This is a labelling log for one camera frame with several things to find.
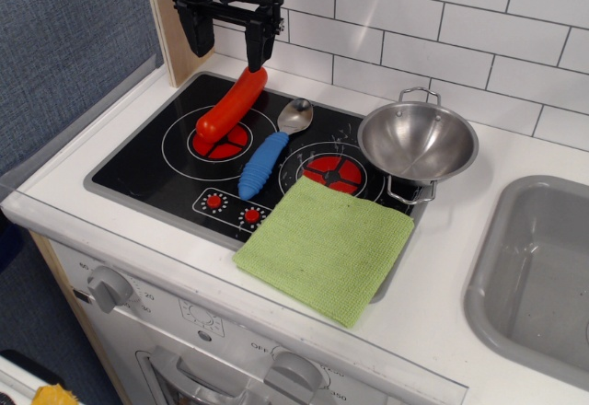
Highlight yellow object at corner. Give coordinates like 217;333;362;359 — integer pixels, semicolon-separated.
31;384;79;405

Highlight white toy kitchen cabinet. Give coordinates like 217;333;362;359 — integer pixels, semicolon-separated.
2;55;588;404

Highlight grey plastic sink basin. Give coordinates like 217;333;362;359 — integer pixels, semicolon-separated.
464;176;588;389

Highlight green woven cloth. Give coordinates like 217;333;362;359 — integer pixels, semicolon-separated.
233;178;414;328

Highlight grey oven knob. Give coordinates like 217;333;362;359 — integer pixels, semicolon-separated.
87;266;133;313
263;352;323;404

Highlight grey left oven knob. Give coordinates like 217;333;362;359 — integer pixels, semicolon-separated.
87;266;133;313

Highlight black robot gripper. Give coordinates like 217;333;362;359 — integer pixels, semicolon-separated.
173;0;283;73

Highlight red toy hot dog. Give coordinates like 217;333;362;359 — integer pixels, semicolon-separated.
195;67;268;144

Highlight small steel pot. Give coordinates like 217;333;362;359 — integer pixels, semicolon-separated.
357;87;479;205

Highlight toy oven door handle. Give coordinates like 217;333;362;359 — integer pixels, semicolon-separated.
142;346;267;404

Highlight blue handled metal spoon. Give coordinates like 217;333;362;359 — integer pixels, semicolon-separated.
237;98;314;200

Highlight grey right oven knob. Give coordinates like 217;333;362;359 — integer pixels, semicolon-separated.
263;352;323;404

